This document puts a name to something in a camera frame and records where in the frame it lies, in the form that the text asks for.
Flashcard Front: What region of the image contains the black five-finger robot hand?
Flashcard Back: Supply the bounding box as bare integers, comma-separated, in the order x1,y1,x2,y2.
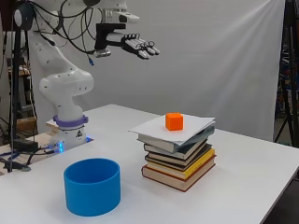
107,32,162,61

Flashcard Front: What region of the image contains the orange cube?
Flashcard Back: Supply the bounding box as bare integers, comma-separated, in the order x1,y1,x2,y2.
164,112,185,132

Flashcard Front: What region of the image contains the white hanging sheet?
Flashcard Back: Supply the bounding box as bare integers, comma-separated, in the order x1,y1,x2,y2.
28,0,287,143

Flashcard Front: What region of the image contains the white flat book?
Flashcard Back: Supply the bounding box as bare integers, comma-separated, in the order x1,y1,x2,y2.
128,114,217,147

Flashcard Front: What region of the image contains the grey hardcover book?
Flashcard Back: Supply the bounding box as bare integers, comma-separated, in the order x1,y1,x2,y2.
136,124,217,154

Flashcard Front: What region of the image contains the dark thin book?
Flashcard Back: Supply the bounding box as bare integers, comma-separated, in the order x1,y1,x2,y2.
143,139,209,161

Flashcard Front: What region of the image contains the black book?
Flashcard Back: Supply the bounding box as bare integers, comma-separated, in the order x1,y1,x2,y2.
144,143,213,172

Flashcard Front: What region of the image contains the black tripod stand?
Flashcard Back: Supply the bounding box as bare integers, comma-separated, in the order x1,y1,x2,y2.
273,0,299,147
6,0,34,174

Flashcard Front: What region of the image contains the yellow book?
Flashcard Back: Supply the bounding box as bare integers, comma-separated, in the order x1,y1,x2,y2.
146,147,217,181

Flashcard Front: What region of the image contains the red-brown hardcover book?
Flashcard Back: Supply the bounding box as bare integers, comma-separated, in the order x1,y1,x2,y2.
141,154,218,193

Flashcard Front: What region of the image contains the wooden side table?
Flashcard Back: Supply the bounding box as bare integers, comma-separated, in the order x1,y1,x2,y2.
0,119,64,176

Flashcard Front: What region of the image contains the black power box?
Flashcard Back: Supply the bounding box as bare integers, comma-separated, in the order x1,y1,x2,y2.
12,137,39,154

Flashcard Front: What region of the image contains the blue round tub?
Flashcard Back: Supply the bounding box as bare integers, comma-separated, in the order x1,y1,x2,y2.
63,158,121,217

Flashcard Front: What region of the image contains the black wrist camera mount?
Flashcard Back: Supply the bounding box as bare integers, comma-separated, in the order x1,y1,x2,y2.
93,22,127,59

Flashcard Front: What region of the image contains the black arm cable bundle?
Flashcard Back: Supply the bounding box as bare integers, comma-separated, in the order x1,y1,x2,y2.
29,0,104,67

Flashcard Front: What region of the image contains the purple base ring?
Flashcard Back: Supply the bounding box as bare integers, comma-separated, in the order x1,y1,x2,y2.
52,114,90,128

